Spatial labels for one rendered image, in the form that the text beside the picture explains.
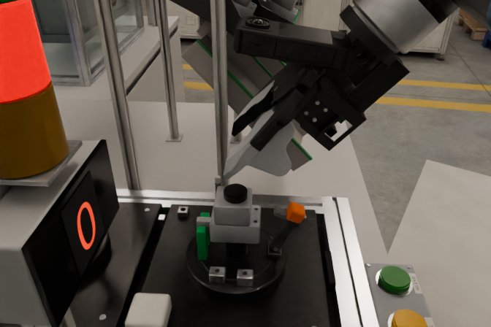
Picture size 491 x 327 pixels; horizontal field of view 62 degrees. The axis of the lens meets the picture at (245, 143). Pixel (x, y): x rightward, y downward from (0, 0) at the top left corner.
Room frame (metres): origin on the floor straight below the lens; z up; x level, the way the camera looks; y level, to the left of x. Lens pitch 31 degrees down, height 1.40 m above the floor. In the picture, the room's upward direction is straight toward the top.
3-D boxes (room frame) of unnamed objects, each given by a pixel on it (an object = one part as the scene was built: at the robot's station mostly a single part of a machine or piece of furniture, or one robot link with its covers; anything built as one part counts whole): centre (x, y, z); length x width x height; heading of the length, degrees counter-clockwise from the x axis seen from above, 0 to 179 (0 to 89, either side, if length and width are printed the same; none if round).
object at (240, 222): (0.41, 0.02, 1.06); 0.08 x 0.04 x 0.07; 87
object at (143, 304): (0.32, 0.12, 0.97); 0.05 x 0.05 x 0.04; 86
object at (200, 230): (0.40, 0.06, 1.01); 0.01 x 0.01 x 0.05; 86
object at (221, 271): (0.36, 0.04, 1.00); 0.02 x 0.01 x 0.02; 86
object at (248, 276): (0.35, 0.00, 1.00); 0.02 x 0.01 x 0.02; 86
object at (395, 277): (0.38, -0.20, 0.96); 0.04 x 0.04 x 0.02
